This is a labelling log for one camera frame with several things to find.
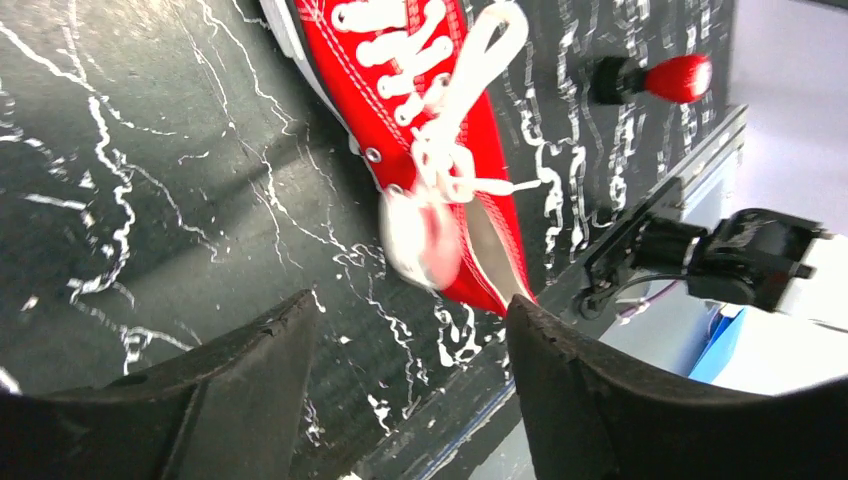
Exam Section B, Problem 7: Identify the white shoelace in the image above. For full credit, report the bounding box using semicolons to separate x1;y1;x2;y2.
331;1;541;290

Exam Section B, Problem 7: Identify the small red capped bottle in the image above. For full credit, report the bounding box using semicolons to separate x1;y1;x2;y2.
590;54;713;105

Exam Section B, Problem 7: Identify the red canvas sneaker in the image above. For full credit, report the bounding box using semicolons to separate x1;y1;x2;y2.
262;0;539;315

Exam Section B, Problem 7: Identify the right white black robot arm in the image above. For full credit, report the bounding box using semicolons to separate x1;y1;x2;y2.
632;208;847;330

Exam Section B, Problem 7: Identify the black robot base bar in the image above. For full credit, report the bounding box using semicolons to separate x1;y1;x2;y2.
350;105;747;479

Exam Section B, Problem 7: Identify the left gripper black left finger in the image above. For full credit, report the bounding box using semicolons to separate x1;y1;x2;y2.
1;290;318;479

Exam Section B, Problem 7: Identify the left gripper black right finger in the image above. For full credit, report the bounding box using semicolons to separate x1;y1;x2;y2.
505;296;847;479

